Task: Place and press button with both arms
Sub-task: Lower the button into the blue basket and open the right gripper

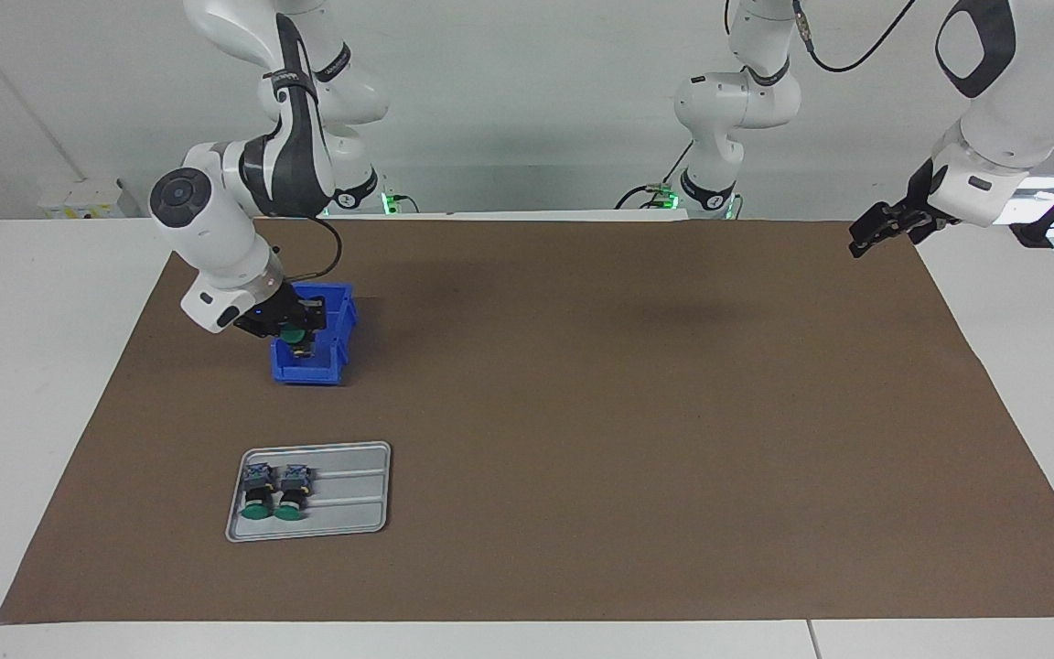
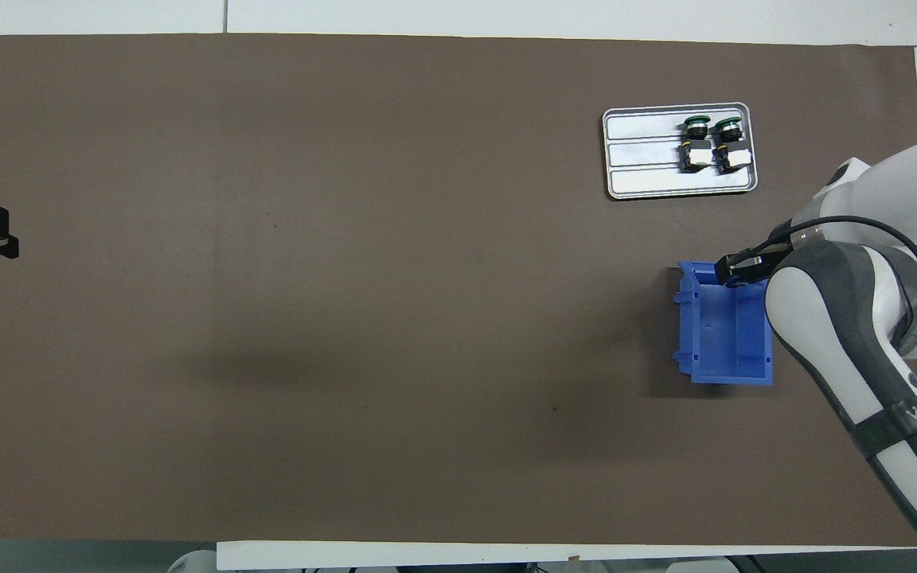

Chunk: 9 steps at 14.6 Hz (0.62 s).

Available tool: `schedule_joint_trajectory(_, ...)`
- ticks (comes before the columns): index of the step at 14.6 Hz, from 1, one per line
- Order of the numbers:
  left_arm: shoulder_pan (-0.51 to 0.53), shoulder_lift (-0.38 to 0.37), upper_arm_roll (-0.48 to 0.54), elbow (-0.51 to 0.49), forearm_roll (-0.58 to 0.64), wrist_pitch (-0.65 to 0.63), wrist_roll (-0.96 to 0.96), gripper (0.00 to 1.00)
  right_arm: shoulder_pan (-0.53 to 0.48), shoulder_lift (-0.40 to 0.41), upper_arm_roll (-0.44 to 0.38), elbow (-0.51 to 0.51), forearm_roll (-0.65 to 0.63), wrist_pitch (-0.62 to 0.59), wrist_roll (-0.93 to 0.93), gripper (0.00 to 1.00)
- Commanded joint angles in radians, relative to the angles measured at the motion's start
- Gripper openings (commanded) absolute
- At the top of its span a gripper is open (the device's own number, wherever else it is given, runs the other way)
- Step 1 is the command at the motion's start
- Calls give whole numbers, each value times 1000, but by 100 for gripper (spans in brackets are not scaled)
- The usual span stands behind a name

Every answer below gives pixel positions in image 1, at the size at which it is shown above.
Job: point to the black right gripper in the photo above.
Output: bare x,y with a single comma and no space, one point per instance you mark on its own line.
280,313

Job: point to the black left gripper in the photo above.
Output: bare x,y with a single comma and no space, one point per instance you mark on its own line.
922,209

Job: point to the green push button switch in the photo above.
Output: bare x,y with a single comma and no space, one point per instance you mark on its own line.
258,494
293,494
289,346

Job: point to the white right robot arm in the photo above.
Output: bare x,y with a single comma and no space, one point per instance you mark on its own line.
216,229

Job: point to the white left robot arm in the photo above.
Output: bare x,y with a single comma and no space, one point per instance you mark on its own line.
1012,119

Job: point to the blue plastic storage bin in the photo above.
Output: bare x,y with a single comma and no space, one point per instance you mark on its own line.
335,352

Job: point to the grey metal tray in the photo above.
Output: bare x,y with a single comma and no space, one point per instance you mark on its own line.
353,513

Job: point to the white power box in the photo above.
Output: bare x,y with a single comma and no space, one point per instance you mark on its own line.
88,199

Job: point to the brown paper table mat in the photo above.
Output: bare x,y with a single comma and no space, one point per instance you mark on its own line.
582,513

